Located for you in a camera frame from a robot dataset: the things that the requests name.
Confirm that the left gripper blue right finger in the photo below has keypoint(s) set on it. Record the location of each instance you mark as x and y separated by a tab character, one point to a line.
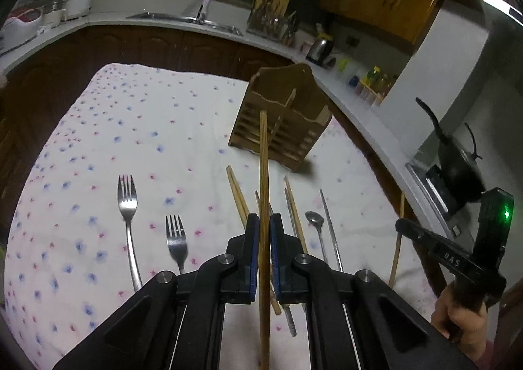
280	258

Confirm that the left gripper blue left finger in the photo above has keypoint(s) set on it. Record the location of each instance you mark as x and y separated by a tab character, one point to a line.
248	263

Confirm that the steel spoon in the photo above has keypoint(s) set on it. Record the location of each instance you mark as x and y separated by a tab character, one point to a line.
317	221

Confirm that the kitchen sink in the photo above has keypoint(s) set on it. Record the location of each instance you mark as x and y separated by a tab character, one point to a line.
187	20

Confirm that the person right hand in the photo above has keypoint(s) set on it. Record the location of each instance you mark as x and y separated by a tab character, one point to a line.
472	324

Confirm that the small steel fork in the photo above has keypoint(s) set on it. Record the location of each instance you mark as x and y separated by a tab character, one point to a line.
176	241

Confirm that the wooden chopstick left pair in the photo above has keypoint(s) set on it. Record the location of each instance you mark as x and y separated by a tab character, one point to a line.
238	196

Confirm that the steel chopstick thin right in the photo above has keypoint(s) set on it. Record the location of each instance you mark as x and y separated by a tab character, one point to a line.
332	232

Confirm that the floral white tablecloth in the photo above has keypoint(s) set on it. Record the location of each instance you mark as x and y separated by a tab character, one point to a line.
67	266

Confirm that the large steel fork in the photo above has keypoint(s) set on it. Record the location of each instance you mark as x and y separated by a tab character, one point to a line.
127	204

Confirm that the wooden utensil holder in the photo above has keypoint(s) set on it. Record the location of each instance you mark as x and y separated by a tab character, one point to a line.
297	114

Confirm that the spice jar rack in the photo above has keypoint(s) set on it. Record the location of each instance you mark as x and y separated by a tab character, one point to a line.
368	95

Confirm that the green drink bottle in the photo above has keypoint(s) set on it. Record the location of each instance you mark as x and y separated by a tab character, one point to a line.
372	76

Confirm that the electric steel kettle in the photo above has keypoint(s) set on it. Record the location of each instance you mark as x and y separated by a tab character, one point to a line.
321	48

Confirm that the dish drying rack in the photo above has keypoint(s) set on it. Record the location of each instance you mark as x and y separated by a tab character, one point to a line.
280	29

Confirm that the wooden cutting board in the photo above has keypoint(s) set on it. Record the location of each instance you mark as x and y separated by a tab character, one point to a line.
276	8

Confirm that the white pot with lid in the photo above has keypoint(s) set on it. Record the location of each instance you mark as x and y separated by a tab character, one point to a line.
76	8

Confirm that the white red rice cooker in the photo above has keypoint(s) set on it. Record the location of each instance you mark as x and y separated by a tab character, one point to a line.
19	29

